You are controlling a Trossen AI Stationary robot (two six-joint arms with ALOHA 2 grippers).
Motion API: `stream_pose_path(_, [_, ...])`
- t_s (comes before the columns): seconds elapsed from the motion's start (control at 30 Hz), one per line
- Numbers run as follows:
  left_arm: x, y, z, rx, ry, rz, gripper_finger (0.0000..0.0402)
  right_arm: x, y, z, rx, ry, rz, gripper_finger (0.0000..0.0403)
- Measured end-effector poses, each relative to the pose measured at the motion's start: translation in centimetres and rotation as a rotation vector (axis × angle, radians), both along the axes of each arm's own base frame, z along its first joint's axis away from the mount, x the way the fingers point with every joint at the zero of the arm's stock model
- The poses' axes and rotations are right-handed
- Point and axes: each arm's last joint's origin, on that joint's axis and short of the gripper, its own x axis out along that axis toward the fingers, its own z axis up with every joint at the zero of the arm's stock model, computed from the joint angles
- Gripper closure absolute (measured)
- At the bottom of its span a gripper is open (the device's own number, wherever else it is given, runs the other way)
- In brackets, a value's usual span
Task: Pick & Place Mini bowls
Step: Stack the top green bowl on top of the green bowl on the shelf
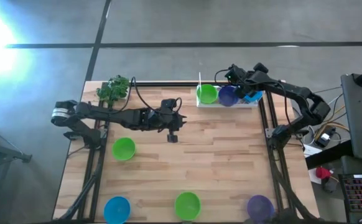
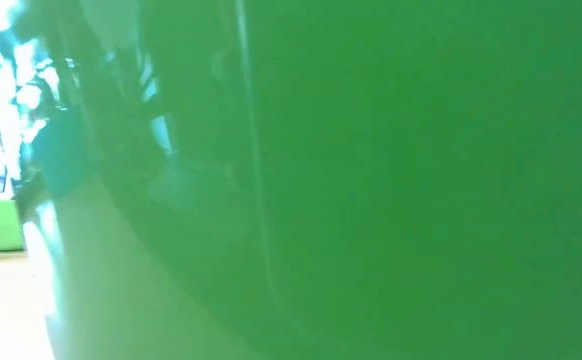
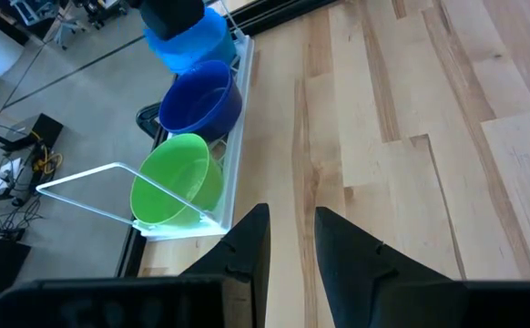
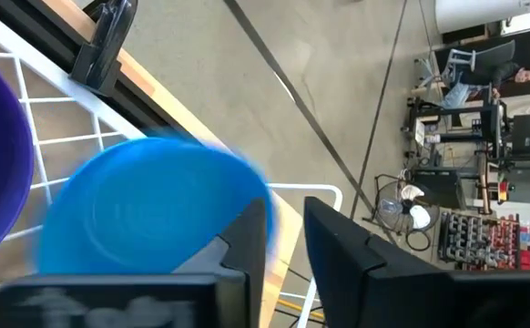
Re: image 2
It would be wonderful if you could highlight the green plastic mini bowl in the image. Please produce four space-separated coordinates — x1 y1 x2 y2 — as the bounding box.
0 0 582 360

